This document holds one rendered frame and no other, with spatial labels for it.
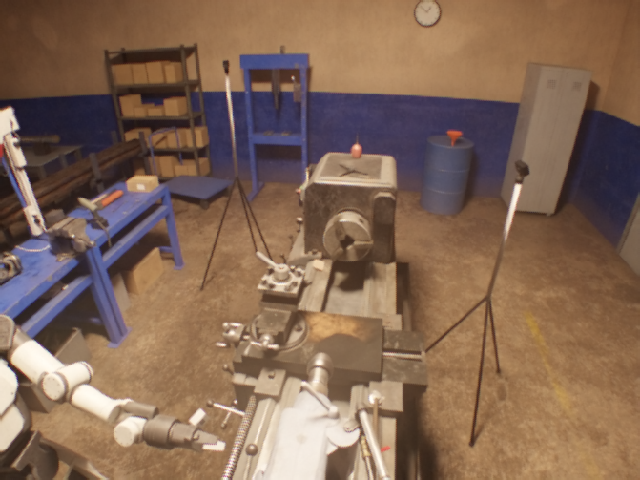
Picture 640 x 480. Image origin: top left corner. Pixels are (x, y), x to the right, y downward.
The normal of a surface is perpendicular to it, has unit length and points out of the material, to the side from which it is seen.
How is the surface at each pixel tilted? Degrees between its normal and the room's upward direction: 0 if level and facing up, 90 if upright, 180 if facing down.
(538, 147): 90
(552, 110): 90
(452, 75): 90
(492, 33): 90
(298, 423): 0
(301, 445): 0
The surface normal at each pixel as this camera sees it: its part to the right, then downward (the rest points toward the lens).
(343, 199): -0.16, 0.49
